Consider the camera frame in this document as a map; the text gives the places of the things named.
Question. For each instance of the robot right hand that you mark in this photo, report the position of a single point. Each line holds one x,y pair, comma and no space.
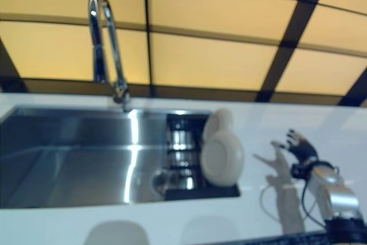
304,149

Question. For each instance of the large beige plate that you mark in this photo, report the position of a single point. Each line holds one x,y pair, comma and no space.
222,159

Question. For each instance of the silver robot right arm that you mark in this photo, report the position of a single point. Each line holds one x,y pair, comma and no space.
338,196

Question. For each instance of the small beige plate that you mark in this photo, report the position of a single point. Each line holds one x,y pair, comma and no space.
220,120

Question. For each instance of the black dish drying rack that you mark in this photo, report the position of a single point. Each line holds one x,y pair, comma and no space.
183,141

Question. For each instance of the round sink drain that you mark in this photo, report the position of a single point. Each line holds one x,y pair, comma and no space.
160,180

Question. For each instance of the chrome kitchen faucet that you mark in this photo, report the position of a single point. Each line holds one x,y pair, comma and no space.
99,44

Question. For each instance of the stainless steel sink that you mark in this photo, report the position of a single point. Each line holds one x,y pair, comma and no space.
71,153

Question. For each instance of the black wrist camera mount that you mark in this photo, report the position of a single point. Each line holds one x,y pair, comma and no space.
299,169

